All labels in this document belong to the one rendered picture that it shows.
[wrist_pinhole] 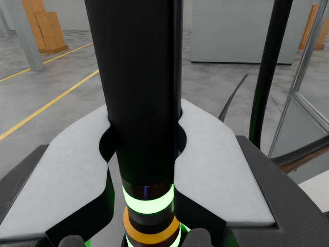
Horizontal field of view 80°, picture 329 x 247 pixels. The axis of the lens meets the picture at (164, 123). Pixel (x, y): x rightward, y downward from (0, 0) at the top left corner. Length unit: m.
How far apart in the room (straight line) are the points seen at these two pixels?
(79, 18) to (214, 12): 10.15
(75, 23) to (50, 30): 6.35
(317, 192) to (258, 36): 5.32
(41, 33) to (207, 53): 5.65
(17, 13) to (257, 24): 5.59
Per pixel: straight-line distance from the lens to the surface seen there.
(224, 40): 5.63
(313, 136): 1.37
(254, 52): 5.80
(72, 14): 14.47
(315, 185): 0.56
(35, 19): 8.41
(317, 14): 1.51
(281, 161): 0.24
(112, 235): 1.82
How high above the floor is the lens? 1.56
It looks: 33 degrees down
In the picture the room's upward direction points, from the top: 2 degrees counter-clockwise
